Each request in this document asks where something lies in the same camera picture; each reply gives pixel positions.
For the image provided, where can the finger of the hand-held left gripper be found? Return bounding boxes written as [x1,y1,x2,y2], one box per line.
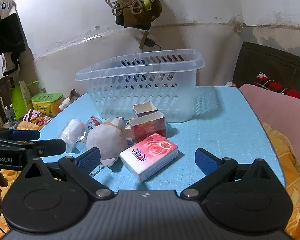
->
[0,128,40,143]
[0,138,67,158]

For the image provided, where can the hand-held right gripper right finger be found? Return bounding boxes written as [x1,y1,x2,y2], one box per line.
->
[180,148,275,202]

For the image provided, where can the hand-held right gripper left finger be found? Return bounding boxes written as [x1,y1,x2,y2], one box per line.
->
[21,147,115,201]

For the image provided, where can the white plastic roll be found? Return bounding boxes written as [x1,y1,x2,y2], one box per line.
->
[58,119,85,153]

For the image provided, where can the grey plush toy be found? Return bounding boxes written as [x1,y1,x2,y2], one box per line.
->
[86,117,128,178]

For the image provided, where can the plastic bottle red label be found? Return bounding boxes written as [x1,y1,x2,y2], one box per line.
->
[75,116,103,153]

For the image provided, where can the pink rose tissue pack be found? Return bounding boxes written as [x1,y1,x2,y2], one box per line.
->
[119,133,178,182]

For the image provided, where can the red carton box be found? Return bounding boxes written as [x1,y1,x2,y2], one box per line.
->
[128,111,167,143]

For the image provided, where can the purple white carton box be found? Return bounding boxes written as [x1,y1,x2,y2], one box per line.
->
[132,101,158,118]

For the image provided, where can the clear plastic basket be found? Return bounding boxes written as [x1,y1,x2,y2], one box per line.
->
[74,49,206,123]

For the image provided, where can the pink floral blanket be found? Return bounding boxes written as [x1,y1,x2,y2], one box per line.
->
[16,109,53,130]

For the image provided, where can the orange floral blanket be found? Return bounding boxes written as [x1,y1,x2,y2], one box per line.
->
[0,168,24,180]

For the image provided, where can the green paper bag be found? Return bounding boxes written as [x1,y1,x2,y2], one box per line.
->
[9,81,39,120]

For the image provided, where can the green lidded container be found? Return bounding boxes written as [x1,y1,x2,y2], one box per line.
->
[31,92,63,117]

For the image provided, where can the white blue snack packet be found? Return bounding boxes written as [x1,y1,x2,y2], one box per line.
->
[59,97,72,110]

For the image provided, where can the yellow patterned blanket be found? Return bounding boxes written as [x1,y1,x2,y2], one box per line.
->
[261,122,300,238]

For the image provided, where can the pink pillow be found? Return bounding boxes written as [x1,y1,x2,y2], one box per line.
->
[239,84,300,163]

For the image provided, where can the black hanging garment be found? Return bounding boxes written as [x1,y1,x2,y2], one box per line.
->
[0,12,27,55]

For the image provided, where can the red plaid cloth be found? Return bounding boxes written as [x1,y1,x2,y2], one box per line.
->
[255,72,300,102]

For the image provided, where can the dark wooden headboard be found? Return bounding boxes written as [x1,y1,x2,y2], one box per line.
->
[232,41,300,98]

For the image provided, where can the brown hanging bag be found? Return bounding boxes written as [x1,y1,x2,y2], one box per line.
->
[115,0,163,29]

